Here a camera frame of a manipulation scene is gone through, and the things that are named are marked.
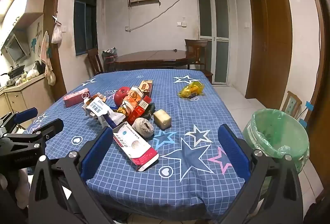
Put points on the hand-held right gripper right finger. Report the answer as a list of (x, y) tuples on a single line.
[(232, 151)]

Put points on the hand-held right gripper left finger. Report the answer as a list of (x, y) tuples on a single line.
[(99, 149)]

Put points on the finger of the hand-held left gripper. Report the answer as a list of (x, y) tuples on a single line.
[(52, 126), (25, 113)]

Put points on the white red medicine box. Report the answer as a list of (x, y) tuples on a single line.
[(134, 146)]

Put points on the grey towel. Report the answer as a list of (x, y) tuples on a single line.
[(143, 128)]

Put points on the trash bin with green bag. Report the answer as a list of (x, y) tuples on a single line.
[(278, 133)]

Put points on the green scrub pad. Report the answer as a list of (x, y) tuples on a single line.
[(151, 110)]

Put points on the kitchen counter cabinet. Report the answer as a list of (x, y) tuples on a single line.
[(25, 96)]

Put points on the white foil sachet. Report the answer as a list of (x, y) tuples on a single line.
[(113, 119)]

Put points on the pink flat box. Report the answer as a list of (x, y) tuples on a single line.
[(76, 97)]

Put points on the torn white blue box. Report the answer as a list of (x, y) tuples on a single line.
[(96, 109)]

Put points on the hanging pale bag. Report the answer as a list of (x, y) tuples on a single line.
[(52, 78)]

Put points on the black wok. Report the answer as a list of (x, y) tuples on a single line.
[(15, 70)]

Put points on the small red box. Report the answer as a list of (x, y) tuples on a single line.
[(138, 112), (147, 100)]

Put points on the red apple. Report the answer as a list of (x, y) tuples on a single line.
[(121, 96)]

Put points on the hanging pink cloth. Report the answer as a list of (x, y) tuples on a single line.
[(45, 53)]

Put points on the blue checkered tablecloth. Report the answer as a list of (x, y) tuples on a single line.
[(180, 115)]

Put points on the range hood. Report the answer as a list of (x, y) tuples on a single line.
[(15, 48)]

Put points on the yellow plastic bag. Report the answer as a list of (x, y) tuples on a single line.
[(192, 90)]

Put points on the small chair with green back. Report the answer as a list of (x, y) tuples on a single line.
[(291, 105)]

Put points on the dark wooden chair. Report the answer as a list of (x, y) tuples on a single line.
[(94, 61), (197, 48)]

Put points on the blue tape strip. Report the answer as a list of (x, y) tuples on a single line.
[(303, 123), (308, 105)]

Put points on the brown printed long carton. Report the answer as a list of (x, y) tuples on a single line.
[(146, 87)]

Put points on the hanging white plastic bag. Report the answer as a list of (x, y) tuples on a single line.
[(56, 34)]

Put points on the pile of bags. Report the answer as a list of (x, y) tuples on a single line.
[(109, 55)]

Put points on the dark wooden dining table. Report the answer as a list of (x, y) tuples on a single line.
[(154, 57)]

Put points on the dark window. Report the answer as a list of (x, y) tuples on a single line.
[(85, 20)]

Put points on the brown wooden door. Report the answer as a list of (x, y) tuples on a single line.
[(273, 41)]

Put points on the glass double door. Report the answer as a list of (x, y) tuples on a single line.
[(212, 20)]

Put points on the teal flower wall decal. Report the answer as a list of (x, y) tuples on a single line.
[(34, 42)]

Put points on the kitchen wall cabinet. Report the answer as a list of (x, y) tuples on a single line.
[(20, 7)]

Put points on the white wall socket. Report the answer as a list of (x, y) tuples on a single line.
[(181, 24)]

